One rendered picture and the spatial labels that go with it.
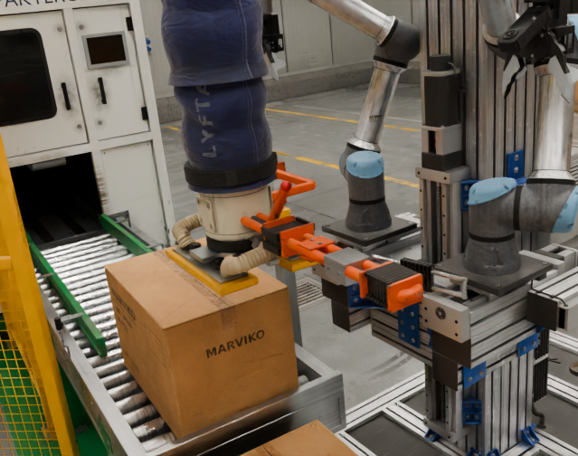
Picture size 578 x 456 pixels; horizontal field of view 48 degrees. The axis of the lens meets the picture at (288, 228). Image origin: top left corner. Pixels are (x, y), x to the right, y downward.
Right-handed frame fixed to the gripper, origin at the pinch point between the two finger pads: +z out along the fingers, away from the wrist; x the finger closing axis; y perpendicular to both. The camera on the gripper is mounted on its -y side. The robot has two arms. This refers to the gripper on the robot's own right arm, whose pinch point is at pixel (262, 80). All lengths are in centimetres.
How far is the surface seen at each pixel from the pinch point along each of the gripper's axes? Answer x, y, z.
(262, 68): -52, -32, -10
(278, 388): -29, -24, 90
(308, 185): -40.4, -13.9, 24.4
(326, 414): -34, -10, 104
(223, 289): -58, -52, 36
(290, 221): -64, -36, 23
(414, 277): -106, -40, 22
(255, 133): -52, -36, 4
